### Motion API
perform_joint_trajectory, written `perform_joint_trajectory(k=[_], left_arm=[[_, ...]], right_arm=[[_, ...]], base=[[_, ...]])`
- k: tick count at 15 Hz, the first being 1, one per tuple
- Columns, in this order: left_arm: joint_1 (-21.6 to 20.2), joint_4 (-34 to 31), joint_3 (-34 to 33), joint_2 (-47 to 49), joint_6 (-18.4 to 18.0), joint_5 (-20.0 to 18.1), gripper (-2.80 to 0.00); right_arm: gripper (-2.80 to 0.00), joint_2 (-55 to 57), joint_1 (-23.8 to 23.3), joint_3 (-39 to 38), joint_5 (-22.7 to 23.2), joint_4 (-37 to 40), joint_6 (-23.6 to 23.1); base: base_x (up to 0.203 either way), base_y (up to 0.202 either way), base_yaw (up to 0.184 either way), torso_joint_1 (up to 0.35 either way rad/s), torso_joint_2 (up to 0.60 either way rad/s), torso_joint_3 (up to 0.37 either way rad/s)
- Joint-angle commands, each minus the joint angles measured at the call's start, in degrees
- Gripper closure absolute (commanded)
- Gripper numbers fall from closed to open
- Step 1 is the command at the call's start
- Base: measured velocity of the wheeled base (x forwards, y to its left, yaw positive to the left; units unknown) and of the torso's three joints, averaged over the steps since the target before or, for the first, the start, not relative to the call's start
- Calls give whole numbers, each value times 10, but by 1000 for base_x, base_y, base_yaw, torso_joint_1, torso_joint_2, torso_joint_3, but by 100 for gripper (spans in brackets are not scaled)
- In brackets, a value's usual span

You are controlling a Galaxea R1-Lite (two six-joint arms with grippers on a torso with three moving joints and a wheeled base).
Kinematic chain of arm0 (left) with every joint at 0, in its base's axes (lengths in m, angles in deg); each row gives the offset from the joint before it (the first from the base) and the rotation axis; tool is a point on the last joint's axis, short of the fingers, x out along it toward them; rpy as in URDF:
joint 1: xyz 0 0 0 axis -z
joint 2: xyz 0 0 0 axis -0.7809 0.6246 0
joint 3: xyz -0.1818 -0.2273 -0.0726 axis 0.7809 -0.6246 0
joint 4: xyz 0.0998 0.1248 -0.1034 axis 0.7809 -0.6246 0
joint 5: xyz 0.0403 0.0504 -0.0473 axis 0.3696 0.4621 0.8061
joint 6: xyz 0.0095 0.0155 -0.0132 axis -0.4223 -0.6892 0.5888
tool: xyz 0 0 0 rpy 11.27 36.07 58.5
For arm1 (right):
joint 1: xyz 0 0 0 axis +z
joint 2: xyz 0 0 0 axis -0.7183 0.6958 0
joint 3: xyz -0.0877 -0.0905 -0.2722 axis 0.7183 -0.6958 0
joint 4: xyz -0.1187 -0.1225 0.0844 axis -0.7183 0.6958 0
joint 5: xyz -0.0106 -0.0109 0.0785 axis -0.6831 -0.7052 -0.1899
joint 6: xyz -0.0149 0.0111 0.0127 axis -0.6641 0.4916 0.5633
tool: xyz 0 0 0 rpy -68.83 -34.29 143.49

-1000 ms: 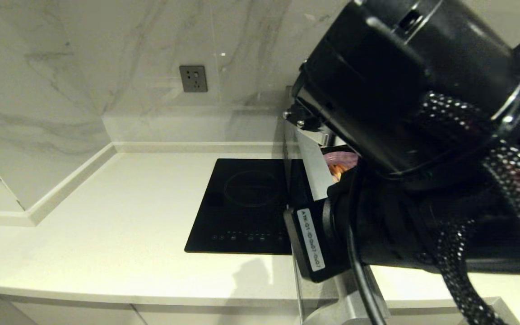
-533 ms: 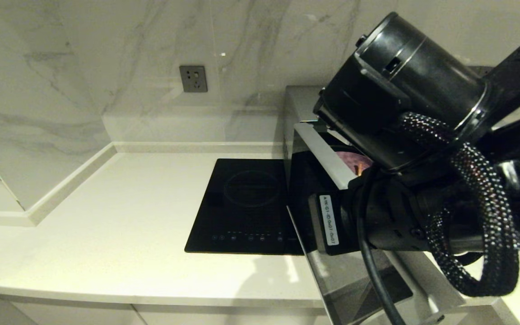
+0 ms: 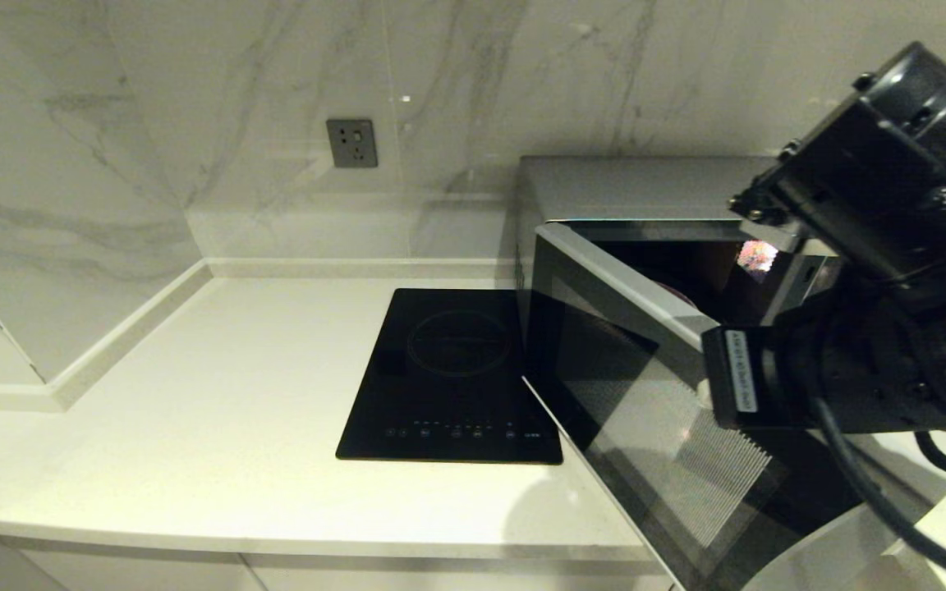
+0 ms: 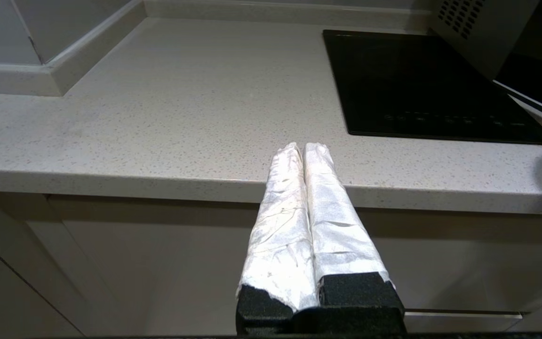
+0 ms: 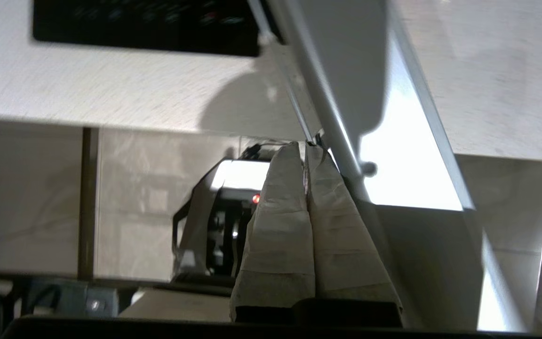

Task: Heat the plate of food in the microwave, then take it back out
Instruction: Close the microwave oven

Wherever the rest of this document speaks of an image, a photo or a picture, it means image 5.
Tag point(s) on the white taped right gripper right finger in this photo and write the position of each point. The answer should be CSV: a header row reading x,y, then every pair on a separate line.
x,y
341,254

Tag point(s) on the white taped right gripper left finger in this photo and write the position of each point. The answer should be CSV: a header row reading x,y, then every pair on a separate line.
x,y
280,245

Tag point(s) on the black induction cooktop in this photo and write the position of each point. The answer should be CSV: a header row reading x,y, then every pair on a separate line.
x,y
148,33

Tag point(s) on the black glass microwave door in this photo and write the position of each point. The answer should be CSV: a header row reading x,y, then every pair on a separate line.
x,y
346,56

